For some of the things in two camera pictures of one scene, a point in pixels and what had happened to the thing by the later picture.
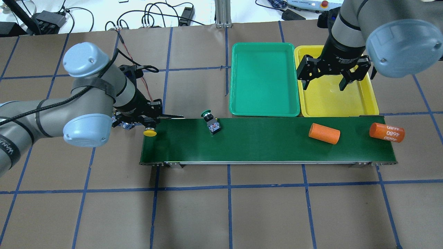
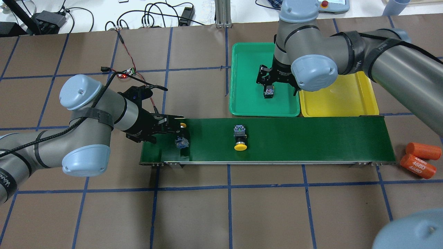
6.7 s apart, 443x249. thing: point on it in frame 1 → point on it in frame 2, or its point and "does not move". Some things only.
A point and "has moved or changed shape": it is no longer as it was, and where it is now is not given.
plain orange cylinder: [331, 135] → [428, 151]
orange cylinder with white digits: [394, 134] → [416, 166]
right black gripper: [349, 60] → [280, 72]
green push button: [212, 123] → [269, 93]
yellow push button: [150, 132] has moved or changed shape
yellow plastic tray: [323, 98] does not move
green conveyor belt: [264, 140] does not move
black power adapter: [188, 13] does not move
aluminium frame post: [223, 14] does not move
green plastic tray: [263, 81] does not move
